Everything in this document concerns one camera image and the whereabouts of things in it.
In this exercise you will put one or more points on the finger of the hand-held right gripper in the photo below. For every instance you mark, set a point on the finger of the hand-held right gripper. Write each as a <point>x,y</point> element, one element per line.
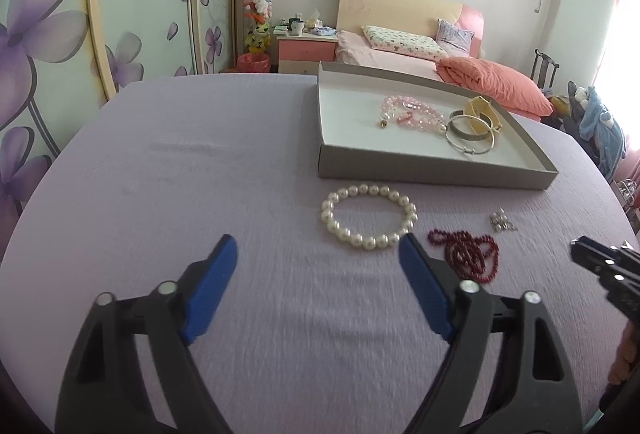
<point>600,248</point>
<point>592,261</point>

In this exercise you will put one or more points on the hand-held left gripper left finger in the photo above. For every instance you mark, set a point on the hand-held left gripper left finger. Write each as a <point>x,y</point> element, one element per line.
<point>210,289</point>

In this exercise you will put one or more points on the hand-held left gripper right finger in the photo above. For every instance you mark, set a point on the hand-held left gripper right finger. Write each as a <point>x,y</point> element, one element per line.
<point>425,289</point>

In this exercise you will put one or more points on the small silver earrings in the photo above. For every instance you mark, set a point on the small silver earrings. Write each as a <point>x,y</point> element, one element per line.
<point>500,221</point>

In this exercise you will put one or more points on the grey shallow cardboard tray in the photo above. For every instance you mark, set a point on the grey shallow cardboard tray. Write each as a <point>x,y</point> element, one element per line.
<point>400,171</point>

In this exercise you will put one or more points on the thin silver bangle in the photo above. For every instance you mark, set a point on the thin silver bangle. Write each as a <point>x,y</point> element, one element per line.
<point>482,148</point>

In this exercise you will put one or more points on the person's right hand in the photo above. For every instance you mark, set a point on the person's right hand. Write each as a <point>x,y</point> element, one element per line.
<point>627,354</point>

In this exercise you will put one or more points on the purple tablecloth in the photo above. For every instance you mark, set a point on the purple tablecloth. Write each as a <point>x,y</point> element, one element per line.
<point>200,174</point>

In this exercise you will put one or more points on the blue plush garment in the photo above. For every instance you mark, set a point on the blue plush garment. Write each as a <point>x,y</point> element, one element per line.
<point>602,123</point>

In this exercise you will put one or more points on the grey chair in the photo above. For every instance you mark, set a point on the grey chair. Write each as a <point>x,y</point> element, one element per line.
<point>572,96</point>

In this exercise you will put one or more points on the dark wooden chair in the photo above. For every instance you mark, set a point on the dark wooden chair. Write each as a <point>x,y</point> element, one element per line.
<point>542,68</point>

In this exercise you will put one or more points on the orange pillow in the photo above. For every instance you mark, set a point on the orange pillow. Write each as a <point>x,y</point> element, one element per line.
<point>500,78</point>

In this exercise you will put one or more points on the red wastebasket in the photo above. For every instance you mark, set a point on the red wastebasket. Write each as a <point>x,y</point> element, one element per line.
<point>253,62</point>

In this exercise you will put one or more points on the printed white pillow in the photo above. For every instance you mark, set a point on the printed white pillow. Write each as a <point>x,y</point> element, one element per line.
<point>400,41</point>

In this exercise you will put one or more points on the small lilac pillow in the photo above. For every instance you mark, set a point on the small lilac pillow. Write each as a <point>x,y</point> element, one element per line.
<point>457,36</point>

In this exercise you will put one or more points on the pink nightstand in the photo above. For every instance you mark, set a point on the pink nightstand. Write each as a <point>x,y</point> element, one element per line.
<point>305,48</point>

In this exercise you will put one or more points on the white mug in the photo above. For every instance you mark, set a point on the white mug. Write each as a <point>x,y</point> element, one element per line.
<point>297,28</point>

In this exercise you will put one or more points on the blue cloth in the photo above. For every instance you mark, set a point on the blue cloth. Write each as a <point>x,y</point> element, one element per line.
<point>324,32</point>

